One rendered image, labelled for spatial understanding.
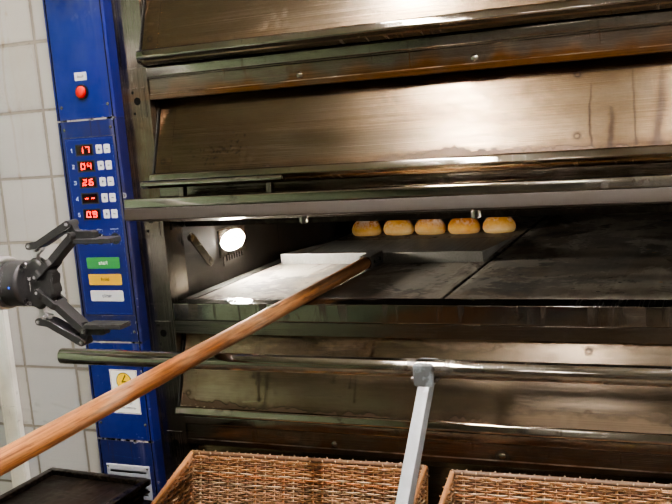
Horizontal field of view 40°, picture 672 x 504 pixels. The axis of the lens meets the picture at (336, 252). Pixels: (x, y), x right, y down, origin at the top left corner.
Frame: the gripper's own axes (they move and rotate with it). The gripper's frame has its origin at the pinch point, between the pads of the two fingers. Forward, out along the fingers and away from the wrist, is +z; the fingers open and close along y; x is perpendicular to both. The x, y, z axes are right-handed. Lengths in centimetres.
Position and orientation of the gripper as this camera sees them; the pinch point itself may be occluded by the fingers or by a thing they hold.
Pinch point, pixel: (114, 282)
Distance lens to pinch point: 148.5
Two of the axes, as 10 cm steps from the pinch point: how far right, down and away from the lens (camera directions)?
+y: 0.8, 9.9, 1.5
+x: -3.7, 1.7, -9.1
